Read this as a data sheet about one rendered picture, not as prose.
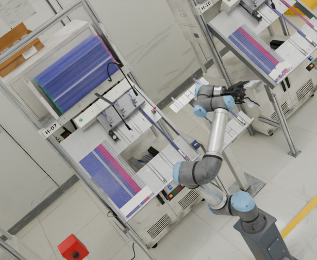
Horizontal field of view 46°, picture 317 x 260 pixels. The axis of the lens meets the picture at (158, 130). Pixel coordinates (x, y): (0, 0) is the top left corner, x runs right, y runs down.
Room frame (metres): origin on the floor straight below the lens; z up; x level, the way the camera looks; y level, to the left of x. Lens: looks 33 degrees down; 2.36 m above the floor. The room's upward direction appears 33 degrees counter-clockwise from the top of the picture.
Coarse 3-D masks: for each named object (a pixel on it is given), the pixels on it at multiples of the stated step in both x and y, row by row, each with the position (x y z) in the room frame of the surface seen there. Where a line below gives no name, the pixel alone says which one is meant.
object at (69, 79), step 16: (80, 48) 2.42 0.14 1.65; (96, 48) 2.42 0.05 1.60; (64, 64) 2.36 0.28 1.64; (80, 64) 2.38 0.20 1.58; (96, 64) 2.40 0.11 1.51; (112, 64) 2.42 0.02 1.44; (48, 80) 2.32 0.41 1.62; (64, 80) 2.34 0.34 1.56; (80, 80) 2.36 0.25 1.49; (96, 80) 2.38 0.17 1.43; (48, 96) 2.31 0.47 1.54; (64, 96) 2.33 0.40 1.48; (80, 96) 2.35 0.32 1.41
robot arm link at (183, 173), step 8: (176, 168) 1.45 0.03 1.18; (184, 168) 1.42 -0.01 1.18; (192, 168) 1.38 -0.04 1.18; (176, 176) 1.42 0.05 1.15; (184, 176) 1.39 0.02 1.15; (192, 176) 1.36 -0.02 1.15; (184, 184) 1.41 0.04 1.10; (192, 184) 1.38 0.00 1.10; (208, 184) 1.44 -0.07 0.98; (200, 192) 1.43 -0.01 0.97; (208, 192) 1.43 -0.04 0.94; (216, 192) 1.46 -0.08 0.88; (224, 192) 1.51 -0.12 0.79; (208, 200) 1.45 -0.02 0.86; (216, 200) 1.45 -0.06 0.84; (224, 200) 1.46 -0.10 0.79; (208, 208) 1.52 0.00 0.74; (216, 208) 1.46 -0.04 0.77; (224, 208) 1.45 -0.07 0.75
